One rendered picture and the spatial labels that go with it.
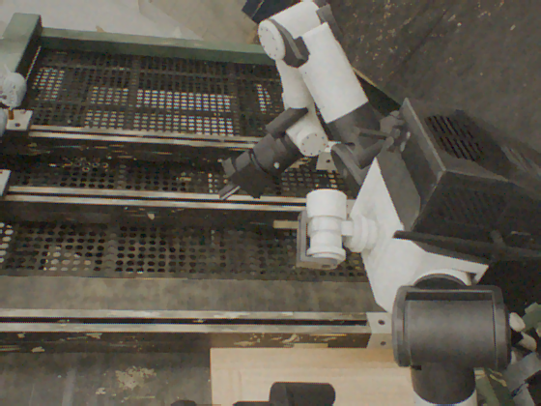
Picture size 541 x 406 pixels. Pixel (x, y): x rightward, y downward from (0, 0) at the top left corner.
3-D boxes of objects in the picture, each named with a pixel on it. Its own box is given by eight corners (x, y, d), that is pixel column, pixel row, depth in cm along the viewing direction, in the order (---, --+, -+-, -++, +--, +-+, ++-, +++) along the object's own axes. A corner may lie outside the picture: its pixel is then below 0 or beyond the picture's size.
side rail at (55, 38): (315, 81, 261) (320, 57, 254) (42, 61, 243) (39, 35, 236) (312, 72, 267) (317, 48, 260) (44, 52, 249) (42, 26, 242)
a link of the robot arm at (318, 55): (271, 10, 109) (330, 123, 113) (329, -19, 113) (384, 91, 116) (252, 29, 120) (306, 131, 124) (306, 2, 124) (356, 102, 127)
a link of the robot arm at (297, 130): (286, 150, 147) (324, 120, 144) (297, 177, 139) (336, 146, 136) (255, 122, 140) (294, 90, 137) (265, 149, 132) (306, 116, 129)
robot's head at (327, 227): (364, 194, 102) (314, 187, 100) (366, 253, 98) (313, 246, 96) (349, 208, 108) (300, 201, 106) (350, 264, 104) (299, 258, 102)
